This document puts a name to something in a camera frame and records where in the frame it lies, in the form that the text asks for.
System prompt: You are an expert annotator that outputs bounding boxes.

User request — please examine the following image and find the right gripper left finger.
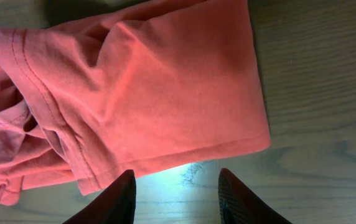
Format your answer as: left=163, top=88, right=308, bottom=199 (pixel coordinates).
left=63, top=170, right=136, bottom=224

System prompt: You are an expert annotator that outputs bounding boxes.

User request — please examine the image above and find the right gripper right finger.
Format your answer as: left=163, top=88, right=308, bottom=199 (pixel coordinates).
left=218, top=168, right=292, bottom=224

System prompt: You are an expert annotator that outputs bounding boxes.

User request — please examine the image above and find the red soccer t-shirt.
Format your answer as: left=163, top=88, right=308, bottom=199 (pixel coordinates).
left=0, top=0, right=271, bottom=205

